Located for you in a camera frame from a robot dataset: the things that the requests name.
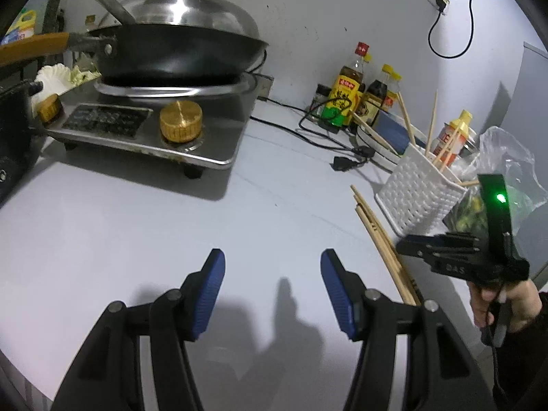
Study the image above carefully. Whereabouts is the yellow cap dark sauce bottle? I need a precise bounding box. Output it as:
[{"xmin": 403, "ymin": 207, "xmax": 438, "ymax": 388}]
[{"xmin": 352, "ymin": 53, "xmax": 372, "ymax": 114}]

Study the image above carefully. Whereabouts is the red cap cooking oil bottle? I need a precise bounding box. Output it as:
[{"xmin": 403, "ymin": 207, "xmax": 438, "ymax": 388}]
[{"xmin": 319, "ymin": 42, "xmax": 370, "ymax": 133}]

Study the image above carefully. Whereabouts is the silver induction cooker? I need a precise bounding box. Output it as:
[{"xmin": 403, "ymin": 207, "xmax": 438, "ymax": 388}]
[{"xmin": 44, "ymin": 73, "xmax": 259, "ymax": 171}]

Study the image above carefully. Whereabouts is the black power cord with plug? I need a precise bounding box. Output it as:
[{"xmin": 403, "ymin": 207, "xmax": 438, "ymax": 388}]
[{"xmin": 250, "ymin": 96, "xmax": 377, "ymax": 173}]

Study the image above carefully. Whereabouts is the plastic bag of greens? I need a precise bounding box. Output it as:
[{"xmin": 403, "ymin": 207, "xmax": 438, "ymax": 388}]
[{"xmin": 443, "ymin": 126, "xmax": 547, "ymax": 238}]

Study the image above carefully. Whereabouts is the yellow detergent bottle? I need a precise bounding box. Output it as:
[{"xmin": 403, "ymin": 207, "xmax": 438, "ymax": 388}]
[{"xmin": 1, "ymin": 9, "xmax": 37, "ymax": 46}]

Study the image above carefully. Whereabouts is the black wall cable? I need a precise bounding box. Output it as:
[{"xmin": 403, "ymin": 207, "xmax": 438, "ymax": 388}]
[{"xmin": 427, "ymin": 0, "xmax": 480, "ymax": 60}]

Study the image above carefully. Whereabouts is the dark chopstick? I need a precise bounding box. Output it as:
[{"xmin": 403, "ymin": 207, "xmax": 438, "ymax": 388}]
[{"xmin": 349, "ymin": 184, "xmax": 426, "ymax": 307}]

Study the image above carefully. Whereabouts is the steel wok lid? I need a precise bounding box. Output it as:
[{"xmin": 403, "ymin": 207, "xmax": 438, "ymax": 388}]
[{"xmin": 121, "ymin": 0, "xmax": 261, "ymax": 41}]

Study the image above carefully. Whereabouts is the blue bowl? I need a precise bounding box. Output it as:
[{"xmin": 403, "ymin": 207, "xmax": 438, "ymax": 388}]
[{"xmin": 372, "ymin": 110, "xmax": 410, "ymax": 155}]

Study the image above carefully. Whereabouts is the grey vertical pipe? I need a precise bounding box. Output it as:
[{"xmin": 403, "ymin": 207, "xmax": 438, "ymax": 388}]
[{"xmin": 42, "ymin": 0, "xmax": 65, "ymax": 34}]

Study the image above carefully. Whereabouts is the white plate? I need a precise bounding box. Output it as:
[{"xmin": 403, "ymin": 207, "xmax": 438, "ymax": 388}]
[{"xmin": 356, "ymin": 126, "xmax": 400, "ymax": 173}]

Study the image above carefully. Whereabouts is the small spice jar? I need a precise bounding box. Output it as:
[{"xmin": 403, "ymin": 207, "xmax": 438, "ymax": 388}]
[{"xmin": 309, "ymin": 84, "xmax": 331, "ymax": 121}]

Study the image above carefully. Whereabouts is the small black electric pot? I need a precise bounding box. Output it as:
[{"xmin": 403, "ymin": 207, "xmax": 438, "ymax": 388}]
[{"xmin": 0, "ymin": 80, "xmax": 43, "ymax": 203}]

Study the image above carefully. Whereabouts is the white plastic utensil basket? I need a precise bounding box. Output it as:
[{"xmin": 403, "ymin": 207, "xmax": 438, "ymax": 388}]
[{"xmin": 375, "ymin": 145, "xmax": 467, "ymax": 237}]

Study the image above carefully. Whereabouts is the grey refrigerator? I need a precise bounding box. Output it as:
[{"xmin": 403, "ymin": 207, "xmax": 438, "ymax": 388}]
[{"xmin": 501, "ymin": 43, "xmax": 548, "ymax": 289}]

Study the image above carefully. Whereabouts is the yellow cap soy sauce bottle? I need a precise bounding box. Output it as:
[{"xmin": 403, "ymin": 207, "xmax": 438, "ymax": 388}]
[{"xmin": 358, "ymin": 64, "xmax": 393, "ymax": 126}]

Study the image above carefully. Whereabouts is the bamboo chopstick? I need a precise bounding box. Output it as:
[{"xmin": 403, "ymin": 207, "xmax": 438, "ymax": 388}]
[
  {"xmin": 353, "ymin": 194, "xmax": 413, "ymax": 296},
  {"xmin": 433, "ymin": 122, "xmax": 462, "ymax": 170},
  {"xmin": 397, "ymin": 91, "xmax": 417, "ymax": 147},
  {"xmin": 424, "ymin": 90, "xmax": 438, "ymax": 158},
  {"xmin": 459, "ymin": 179, "xmax": 479, "ymax": 187},
  {"xmin": 350, "ymin": 110, "xmax": 398, "ymax": 155},
  {"xmin": 356, "ymin": 205, "xmax": 420, "ymax": 305},
  {"xmin": 437, "ymin": 129, "xmax": 461, "ymax": 173}
]

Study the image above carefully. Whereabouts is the person's right hand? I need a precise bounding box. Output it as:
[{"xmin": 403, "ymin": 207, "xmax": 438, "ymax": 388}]
[{"xmin": 468, "ymin": 277, "xmax": 545, "ymax": 335}]

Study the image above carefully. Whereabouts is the black wok with wooden handle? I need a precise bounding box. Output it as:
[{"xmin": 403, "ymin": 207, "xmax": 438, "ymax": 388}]
[{"xmin": 1, "ymin": 24, "xmax": 267, "ymax": 86}]

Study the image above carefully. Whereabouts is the orange yellow squeeze bottle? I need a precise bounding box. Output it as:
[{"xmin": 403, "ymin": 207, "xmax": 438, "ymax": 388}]
[{"xmin": 433, "ymin": 110, "xmax": 473, "ymax": 171}]

